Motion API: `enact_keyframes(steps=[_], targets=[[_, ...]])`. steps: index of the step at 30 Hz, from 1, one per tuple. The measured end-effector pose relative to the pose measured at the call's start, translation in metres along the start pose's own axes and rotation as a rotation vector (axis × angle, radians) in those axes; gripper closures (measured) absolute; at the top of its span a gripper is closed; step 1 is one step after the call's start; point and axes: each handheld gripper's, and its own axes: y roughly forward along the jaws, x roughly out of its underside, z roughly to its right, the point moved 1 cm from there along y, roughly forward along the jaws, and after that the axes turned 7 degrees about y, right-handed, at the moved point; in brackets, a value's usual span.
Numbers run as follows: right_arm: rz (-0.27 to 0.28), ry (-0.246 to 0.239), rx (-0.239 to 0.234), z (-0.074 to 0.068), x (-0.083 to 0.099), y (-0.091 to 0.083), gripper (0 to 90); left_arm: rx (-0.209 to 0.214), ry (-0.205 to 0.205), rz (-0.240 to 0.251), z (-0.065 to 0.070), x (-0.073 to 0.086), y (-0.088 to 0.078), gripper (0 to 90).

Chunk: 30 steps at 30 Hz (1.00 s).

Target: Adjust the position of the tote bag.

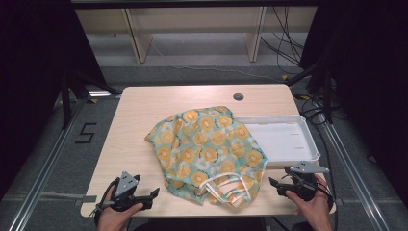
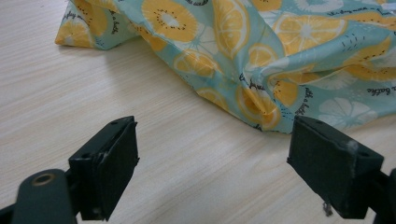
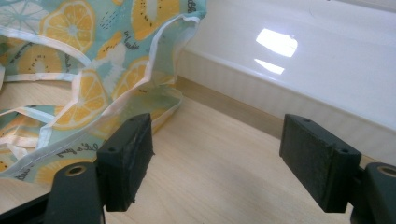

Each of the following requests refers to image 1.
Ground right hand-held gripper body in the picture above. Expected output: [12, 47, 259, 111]
[287, 161, 330, 202]

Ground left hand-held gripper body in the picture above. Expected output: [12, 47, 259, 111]
[108, 170, 143, 213]

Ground teal bag with orange print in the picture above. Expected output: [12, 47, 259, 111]
[143, 105, 269, 209]

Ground person's right hand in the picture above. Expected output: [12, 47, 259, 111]
[285, 174, 334, 231]

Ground person's left hand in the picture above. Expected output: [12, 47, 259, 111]
[96, 186, 144, 231]

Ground white plastic tray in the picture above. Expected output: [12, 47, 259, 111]
[235, 115, 321, 168]

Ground black metal stand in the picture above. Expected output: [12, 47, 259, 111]
[59, 68, 120, 130]
[285, 56, 335, 125]

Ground black curtain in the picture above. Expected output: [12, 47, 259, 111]
[0, 0, 109, 201]
[299, 0, 408, 206]

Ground light wooden background desk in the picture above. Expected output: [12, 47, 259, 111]
[75, 6, 319, 64]

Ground left hand-held gripper black cable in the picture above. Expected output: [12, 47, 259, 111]
[87, 178, 120, 225]

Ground hand-held gripper black cable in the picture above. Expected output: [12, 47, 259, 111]
[317, 181, 340, 231]
[87, 178, 120, 225]

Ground right hand-held gripper black cable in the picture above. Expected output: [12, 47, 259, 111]
[317, 181, 340, 231]

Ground metal floor rail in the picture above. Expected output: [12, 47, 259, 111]
[316, 114, 391, 231]
[8, 97, 89, 231]

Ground bundle of black floor cables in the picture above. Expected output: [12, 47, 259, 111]
[259, 6, 307, 75]

